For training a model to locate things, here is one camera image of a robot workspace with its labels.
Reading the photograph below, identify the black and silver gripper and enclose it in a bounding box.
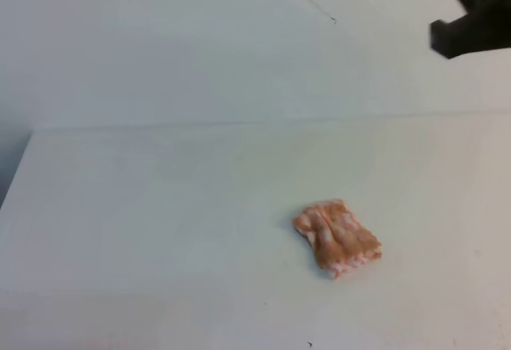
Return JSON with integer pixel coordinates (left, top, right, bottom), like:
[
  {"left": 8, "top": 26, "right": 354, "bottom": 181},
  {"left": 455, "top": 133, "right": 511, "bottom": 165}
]
[{"left": 430, "top": 0, "right": 510, "bottom": 59}]

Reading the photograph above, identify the pink stained rag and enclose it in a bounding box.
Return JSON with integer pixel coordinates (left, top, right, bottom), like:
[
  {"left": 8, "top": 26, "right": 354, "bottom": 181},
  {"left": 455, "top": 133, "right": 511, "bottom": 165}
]
[{"left": 293, "top": 199, "right": 382, "bottom": 279}]

